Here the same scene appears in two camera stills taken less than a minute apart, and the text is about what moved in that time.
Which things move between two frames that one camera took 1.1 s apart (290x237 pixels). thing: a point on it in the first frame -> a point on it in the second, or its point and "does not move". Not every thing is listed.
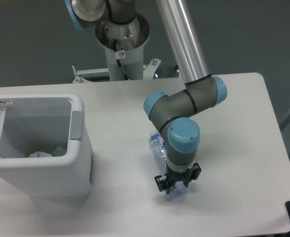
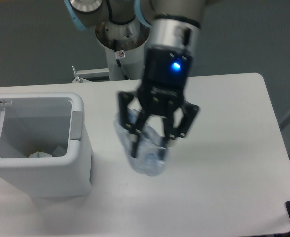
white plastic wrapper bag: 39,154 does not move
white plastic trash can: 44,150 does not move
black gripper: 171,177 -> 165,75
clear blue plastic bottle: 177,189 -> 147,149
